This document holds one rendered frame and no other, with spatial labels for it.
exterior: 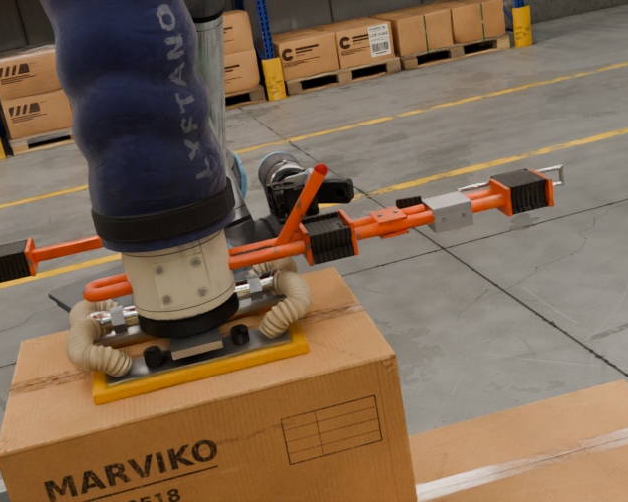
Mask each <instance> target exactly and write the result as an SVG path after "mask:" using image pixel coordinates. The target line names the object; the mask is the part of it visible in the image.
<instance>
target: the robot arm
mask: <svg viewBox="0 0 628 502"><path fill-rule="evenodd" d="M183 1H184V3H185V5H186V8H187V10H188V12H189V14H190V16H191V18H192V20H193V23H194V26H195V29H196V32H197V38H198V50H197V59H196V65H197V67H198V69H199V71H200V73H201V74H202V76H203V77H204V79H205V81H206V83H207V84H208V87H209V90H210V97H211V104H210V113H209V123H210V127H211V129H212V131H213V133H214V135H215V137H216V139H217V141H218V143H219V145H220V148H221V151H222V154H223V158H224V162H225V169H226V176H227V177H229V178H230V180H231V183H232V188H233V193H234V197H235V202H236V203H235V206H234V209H235V211H236V215H235V218H234V219H233V221H232V222H231V223H229V224H228V225H227V226H226V227H224V228H223V229H224V234H225V238H226V243H227V247H228V249H231V248H235V247H239V246H243V245H248V244H252V243H256V242H261V241H265V240H269V239H274V238H278V237H279V235H280V233H281V231H282V229H283V227H284V225H285V223H286V221H287V219H288V218H289V216H290V214H291V212H292V210H293V208H294V206H295V204H296V202H297V200H298V198H299V197H300V195H301V193H302V191H303V189H304V187H305V185H306V183H307V181H308V179H309V178H310V176H311V174H312V172H313V170H314V169H313V168H307V169H304V168H303V167H302V166H301V165H300V163H299V162H298V160H297V159H296V158H295V157H294V156H293V155H291V154H289V153H287V152H284V151H275V152H272V153H270V154H268V155H266V156H265V157H264V158H263V159H262V161H261V162H260V165H259V168H258V177H259V180H260V182H261V184H262V185H263V188H264V191H265V195H266V199H267V202H268V205H269V209H270V213H271V214H269V215H267V216H264V217H262V218H259V219H256V220H254V221H253V218H252V216H251V213H250V212H249V210H248V209H247V206H246V204H245V201H244V198H245V196H246V193H247V177H246V173H245V169H244V167H242V166H241V164H242V162H241V160H240V159H239V157H238V156H237V154H236V153H235V152H233V151H232V150H230V148H229V147H227V146H226V120H225V78H224V37H223V13H224V0H183ZM353 198H354V190H353V182H352V180H351V179H350V178H332V179H324V180H323V182H322V184H321V185H320V187H319V189H318V191H317V193H316V195H315V197H314V199H313V201H312V202H311V204H310V206H309V208H308V210H307V212H306V214H305V216H304V218H307V217H311V216H316V215H318V214H319V204H348V203H350V202H351V200H352V199H353Z"/></svg>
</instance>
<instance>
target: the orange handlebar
mask: <svg viewBox="0 0 628 502"><path fill-rule="evenodd" d="M463 196H465V197H466V198H468V199H469V200H470V201H471V211H472V213H477V212H482V211H486V210H490V209H494V208H499V207H503V206H504V198H503V196H502V194H498V195H495V194H494V190H493V189H492V188H489V189H485V190H480V191H476V192H472V193H468V194H463ZM369 215H370V216H368V217H364V218H360V219H356V220H352V221H353V223H354V228H355V234H356V240H357V241H359V240H363V239H367V238H371V237H376V236H379V237H380V238H381V239H384V238H388V237H393V236H397V235H401V234H405V233H409V230H408V229H409V228H414V227H418V226H422V225H426V224H431V223H434V220H435V217H434V215H433V213H432V211H431V210H429V211H426V209H425V206H424V204H420V205H416V206H412V207H407V208H403V209H398V208H397V207H396V206H395V207H391V208H386V209H382V210H378V211H374V212H369ZM277 239H278V238H274V239H269V240H265V241H261V242H256V243H252V244H248V245H243V246H239V247H235V248H231V249H228V252H229V261H228V264H229V269H230V270H236V269H240V268H244V267H248V266H253V265H257V264H261V263H265V262H269V261H274V260H278V259H282V258H286V257H291V256H295V255H299V254H303V253H306V247H305V243H304V241H303V240H301V239H300V235H299V233H295V235H294V237H293V238H292V240H291V242H290V243H288V244H284V245H280V246H274V244H275V242H276V240H277ZM269 245H272V246H273V247H271V248H267V249H262V250H258V251H254V252H250V253H245V254H241V255H237V256H231V254H234V253H236V254H237V253H238V252H239V253H241V252H242V251H243V252H245V251H248V250H252V249H254V250H255V248H257V249H258V248H259V247H260V248H262V247H266V246H269ZM102 247H103V245H102V244H101V238H100V237H99V236H98V235H96V236H92V237H87V238H83V239H79V240H74V241H70V242H65V243H61V244H56V245H52V246H47V247H43V248H39V249H34V250H33V251H32V254H33V257H34V261H35V263H36V262H41V261H45V260H50V259H54V258H58V257H63V256H67V255H72V254H76V253H80V252H85V251H89V250H94V249H98V248H102ZM132 293H133V288H132V286H131V284H130V282H129V281H128V279H127V275H126V273H124V274H120V275H115V276H111V277H107V278H102V279H98V280H95V281H92V282H90V283H89V284H87V285H86V286H85V287H84V289H83V291H82V295H83V297H84V299H85V300H87V301H89V302H100V301H105V300H109V299H114V298H118V297H122V296H125V295H130V294H132Z"/></svg>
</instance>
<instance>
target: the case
mask: <svg viewBox="0 0 628 502"><path fill-rule="evenodd" d="M300 276H302V277H303V278H304V279H305V281H306V282H307V284H308V285H309V288H310V291H311V294H312V305H311V306H310V311H309V312H308V313H307V314H305V315H304V317H303V318H302V319H298V320H297V321H298V323H299V325H300V327H301V329H302V331H303V333H304V335H305V337H306V339H307V341H308V343H309V347H310V352H309V353H306V354H302V355H298V356H294V357H290V358H286V359H282V360H279V361H275V362H271V363H267V364H263V365H259V366H255V367H251V368H247V369H243V370H239V371H235V372H231V373H227V374H223V375H219V376H212V377H208V378H204V379H200V380H196V381H192V382H188V383H184V384H180V385H176V386H172V387H168V388H164V389H160V390H156V391H152V392H148V393H145V394H141V395H137V396H133V397H129V398H125V399H121V400H117V401H113V402H109V403H105V404H101V405H95V404H94V402H93V376H94V372H93V371H92V370H90V371H88V372H86V371H85V370H83V369H77V368H76V367H75V366H74V364H72V363H71V362H70V361H69V357H68V356H67V350H66V340H67V336H68V333H69V331H70V330H67V331H63V332H59V333H55V334H51V335H47V336H42V337H38V338H34V339H30V340H26V341H22V342H21V346H20V350H19V354H18V359H17V363H16V367H15V371H14V375H13V379H12V383H11V388H10V392H9V396H8V401H7V405H6V409H5V414H4V418H3V422H2V426H1V431H0V473H1V476H2V479H3V482H4V484H5V487H6V490H7V493H8V496H9V499H10V502H418V497H417V491H416V484H415V477H414V471H413V464H412V457H411V451H410V444H409V437H408V431H407V425H406V418H405V412H404V405H403V398H402V392H401V385H400V378H399V372H398V365H397V358H396V354H395V352H394V351H393V349H392V348H391V347H390V345H389V344H388V342H387V341H386V340H385V338H384V337H383V335H382V334H381V332H380V331H379V330H378V328H377V327H376V325H375V324H374V322H373V321H372V320H371V318H370V317H369V315H368V314H367V312H366V311H365V310H364V308H363V307H362V305H361V304H360V303H359V301H358V300H357V298H356V297H355V295H354V294H353V293H352V291H351V290H350V288H349V287H348V285H347V284H346V283H345V281H344V280H343V278H342V277H341V275H340V274H339V273H338V271H337V270H336V268H335V267H331V268H327V269H322V270H318V271H314V272H310V273H306V274H301V275H300Z"/></svg>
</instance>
